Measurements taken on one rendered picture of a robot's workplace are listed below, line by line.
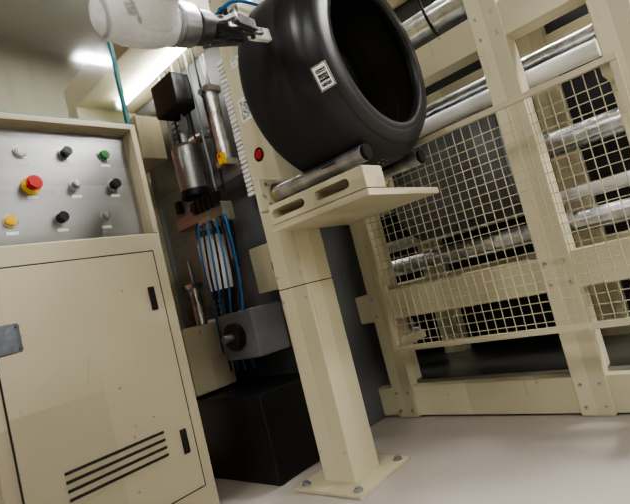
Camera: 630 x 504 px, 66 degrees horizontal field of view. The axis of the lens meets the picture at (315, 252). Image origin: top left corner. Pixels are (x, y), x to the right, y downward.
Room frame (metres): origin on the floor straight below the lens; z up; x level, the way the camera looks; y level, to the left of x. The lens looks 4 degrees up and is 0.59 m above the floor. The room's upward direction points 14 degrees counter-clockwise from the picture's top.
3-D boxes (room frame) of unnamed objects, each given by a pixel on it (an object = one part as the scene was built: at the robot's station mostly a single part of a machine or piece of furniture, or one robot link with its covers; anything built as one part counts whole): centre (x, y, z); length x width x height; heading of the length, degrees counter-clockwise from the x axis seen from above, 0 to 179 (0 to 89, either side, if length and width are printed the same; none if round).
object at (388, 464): (1.58, 0.06, 0.01); 0.27 x 0.27 x 0.02; 49
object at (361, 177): (1.32, -0.06, 0.84); 0.36 x 0.09 x 0.06; 49
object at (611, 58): (1.52, -0.54, 0.65); 0.90 x 0.02 x 0.70; 49
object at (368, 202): (1.42, -0.15, 0.80); 0.37 x 0.36 x 0.02; 139
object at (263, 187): (1.54, -0.02, 0.90); 0.40 x 0.03 x 0.10; 139
